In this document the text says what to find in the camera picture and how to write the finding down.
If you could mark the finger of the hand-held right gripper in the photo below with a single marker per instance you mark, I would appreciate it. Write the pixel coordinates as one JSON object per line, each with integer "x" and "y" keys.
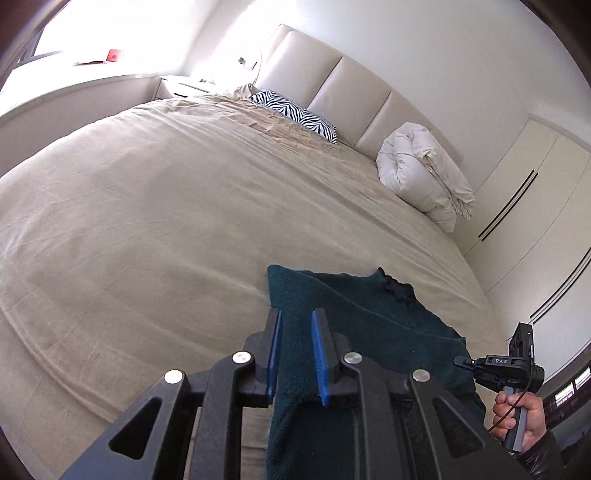
{"x": 463, "y": 362}

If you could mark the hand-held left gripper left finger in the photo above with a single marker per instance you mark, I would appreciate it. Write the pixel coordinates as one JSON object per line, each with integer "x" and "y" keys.
{"x": 273, "y": 360}

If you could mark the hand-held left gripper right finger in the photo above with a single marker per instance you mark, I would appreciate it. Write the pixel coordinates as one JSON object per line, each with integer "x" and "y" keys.
{"x": 321, "y": 360}

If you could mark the dark green towel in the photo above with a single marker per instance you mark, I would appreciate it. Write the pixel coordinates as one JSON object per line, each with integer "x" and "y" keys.
{"x": 369, "y": 314}

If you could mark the person's right forearm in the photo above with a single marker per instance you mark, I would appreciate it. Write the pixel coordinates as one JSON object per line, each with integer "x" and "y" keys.
{"x": 545, "y": 459}

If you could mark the person's right hand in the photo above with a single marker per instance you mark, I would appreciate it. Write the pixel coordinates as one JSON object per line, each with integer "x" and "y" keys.
{"x": 536, "y": 420}

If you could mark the cream wardrobe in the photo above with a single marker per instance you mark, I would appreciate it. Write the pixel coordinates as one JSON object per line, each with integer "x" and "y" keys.
{"x": 545, "y": 221}

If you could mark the bed with beige cover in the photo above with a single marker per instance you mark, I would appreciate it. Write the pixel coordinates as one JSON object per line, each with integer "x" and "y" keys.
{"x": 184, "y": 207}

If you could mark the rolled white duvet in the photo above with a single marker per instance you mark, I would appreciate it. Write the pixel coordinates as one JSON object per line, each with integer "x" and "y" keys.
{"x": 415, "y": 170}

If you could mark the zebra print pillow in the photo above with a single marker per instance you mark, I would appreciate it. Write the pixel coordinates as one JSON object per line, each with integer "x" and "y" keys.
{"x": 300, "y": 115}

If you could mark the beige pillow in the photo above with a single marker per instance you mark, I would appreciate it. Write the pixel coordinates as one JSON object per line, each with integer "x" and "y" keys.
{"x": 244, "y": 92}

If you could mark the cream padded headboard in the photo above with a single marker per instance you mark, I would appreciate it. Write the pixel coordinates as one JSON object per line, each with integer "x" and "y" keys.
{"x": 341, "y": 87}

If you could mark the white nightstand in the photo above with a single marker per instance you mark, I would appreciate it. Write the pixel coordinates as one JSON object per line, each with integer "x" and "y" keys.
{"x": 184, "y": 85}

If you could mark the white window ledge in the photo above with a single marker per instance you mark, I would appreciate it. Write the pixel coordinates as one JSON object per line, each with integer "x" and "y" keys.
{"x": 69, "y": 97}

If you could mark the small red box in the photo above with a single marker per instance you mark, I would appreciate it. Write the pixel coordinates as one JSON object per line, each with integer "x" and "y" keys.
{"x": 114, "y": 55}

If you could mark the black framed window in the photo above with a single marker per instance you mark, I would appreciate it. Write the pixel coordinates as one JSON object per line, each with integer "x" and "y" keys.
{"x": 37, "y": 55}

